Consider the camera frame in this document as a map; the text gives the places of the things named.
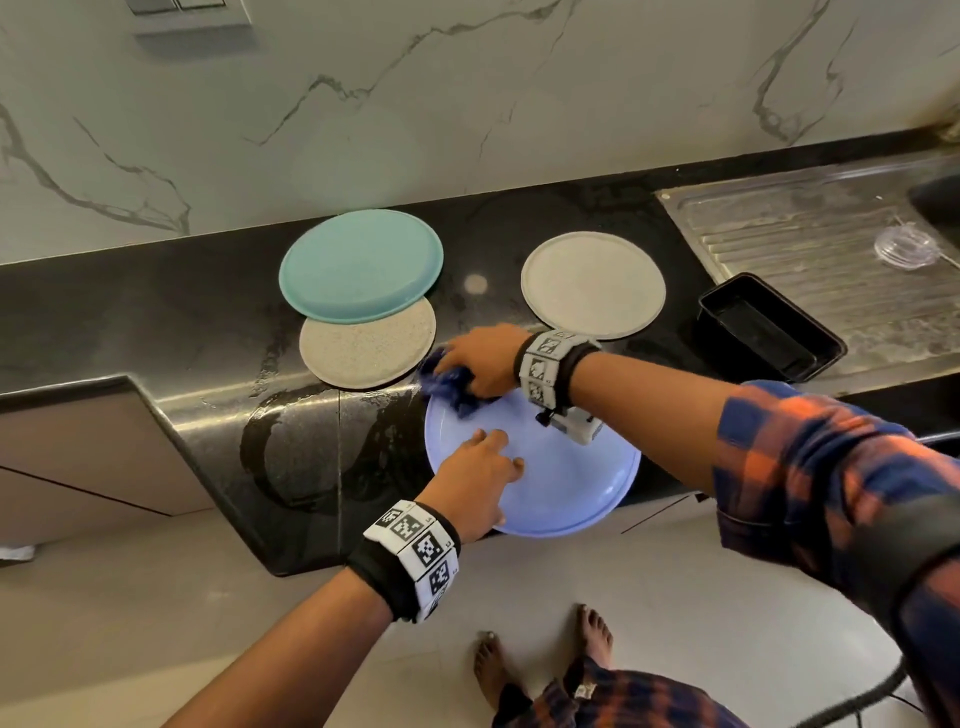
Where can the steel sink drainboard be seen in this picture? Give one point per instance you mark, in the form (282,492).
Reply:
(810,240)

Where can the blue orange plaid shirt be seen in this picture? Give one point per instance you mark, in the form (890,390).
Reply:
(840,510)

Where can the clear plastic lid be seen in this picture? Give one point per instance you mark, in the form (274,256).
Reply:
(906,248)

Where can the black plastic tray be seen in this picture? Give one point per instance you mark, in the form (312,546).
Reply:
(770,327)

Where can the speckled white plate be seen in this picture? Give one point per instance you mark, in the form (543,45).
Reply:
(368,353)
(593,285)

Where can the white wall socket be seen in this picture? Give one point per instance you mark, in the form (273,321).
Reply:
(188,12)

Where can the lavender plate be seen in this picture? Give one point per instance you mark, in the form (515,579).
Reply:
(570,480)

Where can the person's left forearm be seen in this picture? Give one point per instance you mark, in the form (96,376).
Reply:
(285,660)

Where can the teal plate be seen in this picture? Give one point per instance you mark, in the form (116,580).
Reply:
(360,266)

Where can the person's left hand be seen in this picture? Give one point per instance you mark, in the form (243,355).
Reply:
(468,488)

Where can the white paper sheet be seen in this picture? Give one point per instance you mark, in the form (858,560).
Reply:
(15,552)

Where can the brown lower drawer unit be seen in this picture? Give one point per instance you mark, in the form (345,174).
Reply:
(75,465)

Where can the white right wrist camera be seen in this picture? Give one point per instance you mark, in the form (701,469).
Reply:
(578,425)

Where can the person's left foot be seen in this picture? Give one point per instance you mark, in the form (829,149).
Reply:
(491,668)

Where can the blue striped cloth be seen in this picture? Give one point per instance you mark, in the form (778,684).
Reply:
(450,390)

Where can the person's right forearm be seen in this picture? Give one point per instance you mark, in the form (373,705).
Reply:
(660,420)

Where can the left wrist marker band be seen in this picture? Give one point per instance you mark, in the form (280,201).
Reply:
(405,555)

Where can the person's right foot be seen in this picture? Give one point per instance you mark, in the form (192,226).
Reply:
(596,638)

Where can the person's right hand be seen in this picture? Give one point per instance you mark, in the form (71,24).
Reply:
(483,357)

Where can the person's foot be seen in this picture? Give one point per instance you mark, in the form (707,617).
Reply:
(491,668)
(596,638)

